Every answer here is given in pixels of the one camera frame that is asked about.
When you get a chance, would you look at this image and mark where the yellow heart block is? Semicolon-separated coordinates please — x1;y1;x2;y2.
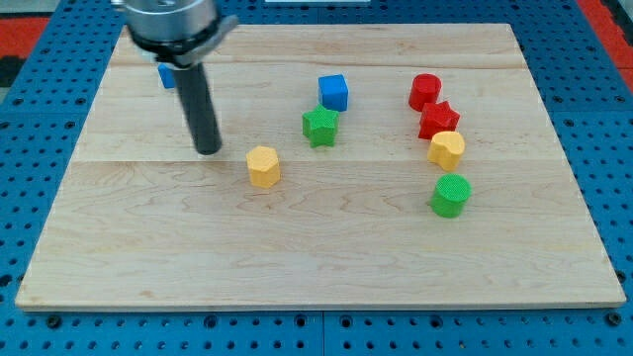
427;131;466;172

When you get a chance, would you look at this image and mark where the yellow hexagon block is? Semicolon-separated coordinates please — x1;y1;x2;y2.
246;145;281;188

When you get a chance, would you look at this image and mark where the blue cube block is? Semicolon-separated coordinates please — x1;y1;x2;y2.
317;74;349;112

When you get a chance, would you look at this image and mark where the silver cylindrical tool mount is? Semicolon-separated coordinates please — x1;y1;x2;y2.
111;0;239;67

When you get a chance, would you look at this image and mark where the blue block behind rod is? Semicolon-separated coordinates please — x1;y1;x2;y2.
157;63;175;89

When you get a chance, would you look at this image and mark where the red star block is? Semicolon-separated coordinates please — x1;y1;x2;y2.
418;101;461;139

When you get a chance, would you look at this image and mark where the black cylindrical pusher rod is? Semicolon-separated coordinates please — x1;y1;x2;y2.
172;63;223;155

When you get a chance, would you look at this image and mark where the green cylinder block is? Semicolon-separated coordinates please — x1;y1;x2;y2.
430;173;472;219

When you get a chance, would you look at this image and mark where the green star block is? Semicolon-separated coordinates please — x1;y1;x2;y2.
302;104;339;148

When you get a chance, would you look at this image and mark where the light wooden board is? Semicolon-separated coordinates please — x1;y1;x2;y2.
15;24;625;312

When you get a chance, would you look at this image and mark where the red cylinder block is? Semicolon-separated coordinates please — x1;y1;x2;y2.
408;73;442;112

